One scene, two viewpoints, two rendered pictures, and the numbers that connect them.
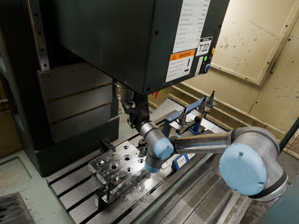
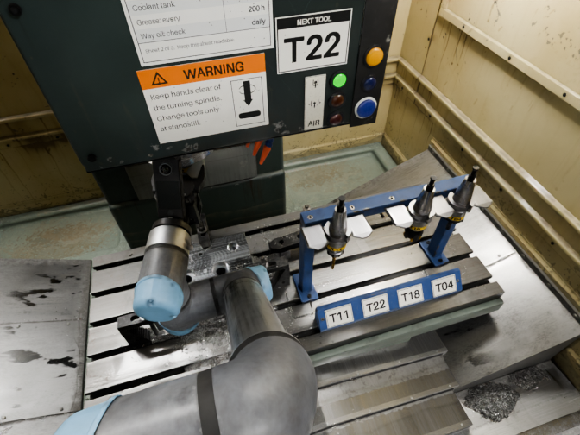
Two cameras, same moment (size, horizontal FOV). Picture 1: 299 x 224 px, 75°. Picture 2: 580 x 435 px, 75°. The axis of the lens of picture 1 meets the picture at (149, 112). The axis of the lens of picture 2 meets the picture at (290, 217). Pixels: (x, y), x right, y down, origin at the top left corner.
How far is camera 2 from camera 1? 0.60 m
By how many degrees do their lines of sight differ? 30
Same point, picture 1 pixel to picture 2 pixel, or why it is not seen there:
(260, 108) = not seen: outside the picture
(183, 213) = not seen: hidden behind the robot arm
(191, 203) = (334, 411)
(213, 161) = (462, 337)
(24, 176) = (113, 237)
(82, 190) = (129, 299)
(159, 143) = (141, 286)
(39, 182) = not seen: hidden behind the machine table
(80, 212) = (103, 337)
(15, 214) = (68, 293)
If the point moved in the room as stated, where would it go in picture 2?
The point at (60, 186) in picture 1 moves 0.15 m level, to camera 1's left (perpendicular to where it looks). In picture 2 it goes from (103, 280) to (74, 257)
